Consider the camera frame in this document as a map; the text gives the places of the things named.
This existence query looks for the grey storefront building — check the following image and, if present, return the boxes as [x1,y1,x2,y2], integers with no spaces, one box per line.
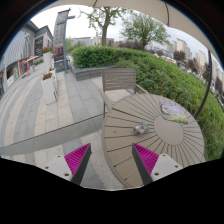
[0,19,54,98]

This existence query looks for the dense green tree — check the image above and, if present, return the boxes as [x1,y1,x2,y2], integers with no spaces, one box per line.
[120,11,171,51]

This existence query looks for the floral print mouse pad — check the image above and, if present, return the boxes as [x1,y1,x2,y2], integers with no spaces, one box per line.
[159,101,190,125]

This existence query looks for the distant apartment buildings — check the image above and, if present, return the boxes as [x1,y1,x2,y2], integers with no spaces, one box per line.
[69,34,224,88]

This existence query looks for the grey slatted chair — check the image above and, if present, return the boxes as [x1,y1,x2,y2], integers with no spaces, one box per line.
[98,68,149,118]

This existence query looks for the tall white planter box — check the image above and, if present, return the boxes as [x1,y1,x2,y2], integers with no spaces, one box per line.
[40,71,58,105]
[41,46,54,73]

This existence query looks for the sparse-leaved tree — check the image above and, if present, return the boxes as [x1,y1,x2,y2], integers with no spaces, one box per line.
[79,6,129,47]

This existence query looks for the grey sign pylon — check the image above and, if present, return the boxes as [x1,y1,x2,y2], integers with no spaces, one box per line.
[52,8,76,74]

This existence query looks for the beige parasol canopy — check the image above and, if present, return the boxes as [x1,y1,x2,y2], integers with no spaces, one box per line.
[39,0,223,66]

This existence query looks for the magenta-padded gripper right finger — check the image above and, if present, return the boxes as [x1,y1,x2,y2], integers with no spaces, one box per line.
[131,143,184,186]

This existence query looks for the transparent computer mouse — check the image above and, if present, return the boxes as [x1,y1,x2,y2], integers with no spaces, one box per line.
[133,122,149,136]

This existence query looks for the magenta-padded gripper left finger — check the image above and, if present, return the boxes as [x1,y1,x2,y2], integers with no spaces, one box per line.
[43,143,92,186]

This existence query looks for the green hedge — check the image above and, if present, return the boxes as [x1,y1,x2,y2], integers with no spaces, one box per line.
[71,45,224,161]

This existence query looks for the black curved parasol pole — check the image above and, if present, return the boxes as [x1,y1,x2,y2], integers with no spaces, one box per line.
[194,49,213,119]

